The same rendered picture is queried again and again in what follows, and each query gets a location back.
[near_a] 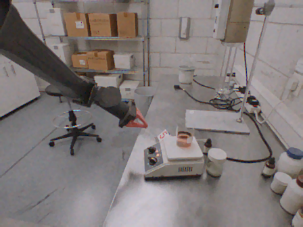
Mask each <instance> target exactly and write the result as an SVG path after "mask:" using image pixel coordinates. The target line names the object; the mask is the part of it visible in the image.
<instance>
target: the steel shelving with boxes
mask: <svg viewBox="0 0 303 227"><path fill-rule="evenodd" d="M32 1H33V4H34V7H35V11H36V13H37V18H38V23H39V26H40V30H41V33H42V39H43V42H44V43H45V44H46V42H45V39H48V37H51V38H52V37H53V38H55V36H58V37H59V38H60V43H56V44H51V45H49V46H50V48H51V50H52V51H53V52H54V53H55V54H56V55H57V56H58V57H59V58H60V59H61V60H62V61H63V62H64V63H66V65H68V66H69V67H70V66H71V67H70V68H73V69H72V70H74V71H84V70H85V68H87V69H86V70H87V71H85V72H94V71H93V70H98V72H99V71H102V72H100V73H99V74H98V75H96V76H94V80H93V81H92V82H96V83H98V86H103V87H107V86H114V87H116V88H117V89H118V90H119V91H120V92H121V95H122V99H121V101H123V100H126V99H131V100H133V99H135V97H134V90H135V89H136V88H140V81H139V80H125V81H124V82H123V81H122V72H127V71H124V70H123V69H127V70H130V69H131V68H133V67H138V68H133V69H135V70H136V69H142V68H143V70H139V71H143V72H140V73H141V74H142V73H143V86H145V73H146V72H147V71H148V86H149V68H150V66H149V0H110V1H116V2H109V1H108V2H106V1H105V0H37V1H35V0H32ZM39 1H40V2H39ZM42 1H45V2H48V1H49V2H51V5H52V7H53V8H45V9H44V10H45V13H46V15H47V20H48V22H49V27H50V29H51V33H52V35H47V36H45V35H44V34H43V29H42V25H41V21H40V17H39V13H38V10H37V5H36V2H39V3H45V2H42ZM65 1H71V2H73V1H76V2H79V1H82V2H84V1H87V2H85V3H129V2H128V1H130V2H131V1H141V16H142V36H141V35H138V24H137V13H133V12H122V13H117V14H94V13H70V10H69V9H64V8H54V2H55V3H56V2H59V3H60V2H63V3H66V2H65ZM90 1H92V2H90ZM95 1H97V2H95ZM100 1H103V2H100ZM117 1H119V2H117ZM120 1H127V2H120ZM144 1H145V2H147V35H144V11H143V2H144ZM71 2H69V3H71ZM76 2H74V3H76ZM80 3H81V2H80ZM114 36H115V37H117V38H116V39H106V40H131V39H134V40H133V41H143V66H137V65H134V53H117V54H114V51H112V50H108V49H96V50H92V51H90V52H78V53H75V52H74V43H63V42H62V38H63V37H64V38H65V37H67V38H68V37H69V38H70V37H73V38H75V37H79V38H81V37H85V38H86V39H87V38H95V39H96V38H102V39H103V38H115V37H114ZM61 37H62V38H61ZM135 37H136V38H135ZM137 37H138V38H137ZM145 37H146V38H145ZM56 38H57V37H56ZM56 38H55V39H56ZM136 39H142V40H136ZM145 40H147V52H148V65H147V66H145ZM74 68H78V69H74ZM82 68H83V69H84V70H80V69H82ZM110 68H112V69H113V68H119V69H115V70H123V71H117V72H113V71H111V72H109V69H110ZM145 68H148V69H145ZM88 69H89V70H88ZM92 69H93V70H92ZM133 69H132V70H133ZM90 70H92V71H90ZM104 70H106V71H104ZM107 70H108V71H107ZM139 71H138V72H139ZM135 72H137V71H132V74H140V73H135ZM128 73H130V71H129V72H128Z"/></svg>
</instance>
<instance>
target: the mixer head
mask: <svg viewBox="0 0 303 227"><path fill-rule="evenodd" d="M254 1H255V0H218V3H217V4H215V6H214V7H215V8H217V11H216V17H215V24H214V30H213V38H214V39H216V40H220V41H221V44H222V46H227V47H240V46H242V45H243V44H244V42H246V39H247V36H248V30H249V27H250V23H249V22H250V18H251V16H252V10H253V7H254Z"/></svg>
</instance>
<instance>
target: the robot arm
mask: <svg viewBox="0 0 303 227"><path fill-rule="evenodd" d="M0 54H2V55H4V57H6V58H8V59H10V60H11V61H13V62H14V63H16V64H18V65H19V66H22V67H23V68H25V70H28V71H29V72H31V73H33V74H34V75H35V76H38V77H40V78H41V79H43V80H44V81H46V82H47V83H49V84H51V85H53V86H54V87H55V88H57V89H58V90H59V91H60V92H61V94H62V95H63V96H64V97H66V98H67V99H69V100H71V101H72V103H75V104H77V105H82V106H83V107H88V108H90V107H91V104H92V103H94V104H96V105H98V107H100V108H102V109H104V110H105V111H107V112H109V113H110V114H112V115H113V116H115V117H117V118H118V119H119V123H118V126H119V127H121V128H123V127H124V126H126V127H132V128H147V127H148V124H147V122H146V121H145V120H144V118H143V116H142V115H141V112H140V111H139V109H138V108H137V107H133V103H134V102H132V101H131V100H130V101H129V103H127V104H126V103H124V102H122V101H121V98H122V95H121V92H120V91H119V90H118V89H117V88H116V87H114V86H107V87H103V86H98V83H96V82H92V81H93V80H92V79H91V78H87V77H86V76H78V75H77V74H75V72H74V71H73V70H72V69H71V68H70V67H69V66H68V65H66V63H64V62H63V61H62V60H61V59H60V58H59V57H58V56H57V55H56V54H55V53H54V52H53V51H52V50H51V49H50V48H49V47H48V46H47V45H46V44H45V43H44V42H43V41H42V40H41V39H40V38H39V37H38V36H37V35H36V34H35V33H34V32H33V31H32V30H31V29H30V28H29V27H28V25H27V24H26V23H25V22H24V20H23V19H22V18H21V15H20V12H19V11H18V9H16V7H15V6H14V5H13V4H12V0H0ZM91 91H92V93H91ZM88 102H89V103H88ZM137 118H139V120H140V121H141V122H142V123H143V124H140V123H138V122H136V121H135V120H136V119H137Z"/></svg>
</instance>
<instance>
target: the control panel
mask: <svg viewBox="0 0 303 227"><path fill-rule="evenodd" d="M150 147H155V148H156V151H158V152H156V151H155V152H154V153H152V154H149V153H148V152H149V149H144V150H143V151H144V162H145V172H146V171H149V170H152V169H153V168H155V167H157V166H159V165H161V164H162V163H164V162H163V156H162V151H161V145H160V142H158V143H156V144H154V145H152V146H150ZM157 154H158V155H159V156H157ZM148 157H156V158H158V161H157V162H156V163H155V164H154V165H152V166H151V165H150V164H149V159H148Z"/></svg>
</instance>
